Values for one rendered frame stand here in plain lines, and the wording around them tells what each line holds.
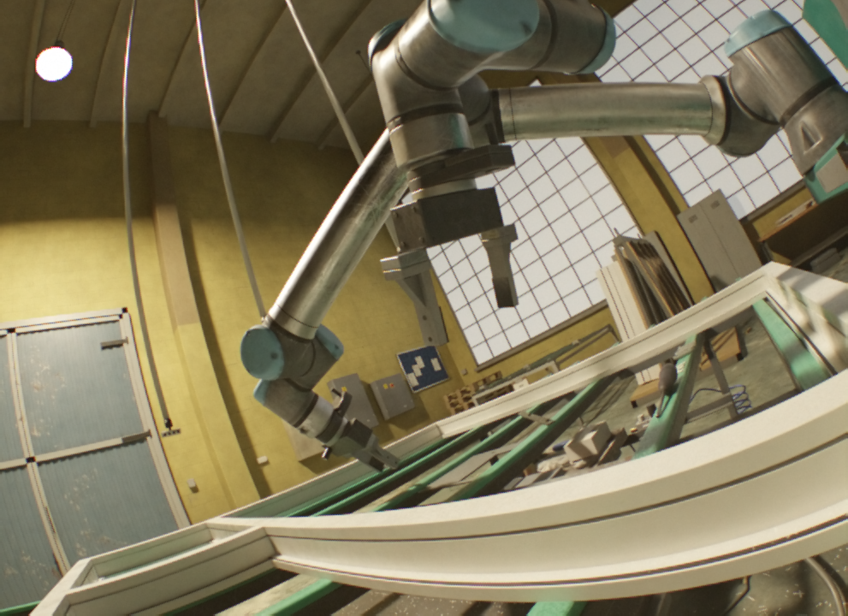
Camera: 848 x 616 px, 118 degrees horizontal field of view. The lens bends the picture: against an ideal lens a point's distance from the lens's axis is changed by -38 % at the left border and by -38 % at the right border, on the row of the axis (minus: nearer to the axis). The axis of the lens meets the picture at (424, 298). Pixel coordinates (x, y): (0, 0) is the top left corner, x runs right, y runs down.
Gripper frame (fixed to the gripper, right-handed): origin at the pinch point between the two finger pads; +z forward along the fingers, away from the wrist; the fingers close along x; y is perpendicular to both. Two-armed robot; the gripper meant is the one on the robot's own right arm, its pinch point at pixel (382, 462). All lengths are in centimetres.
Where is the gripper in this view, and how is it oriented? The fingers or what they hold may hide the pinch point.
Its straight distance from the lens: 98.4
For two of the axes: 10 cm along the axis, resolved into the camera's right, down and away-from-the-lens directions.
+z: 7.3, 6.3, 2.6
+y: -2.9, 6.4, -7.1
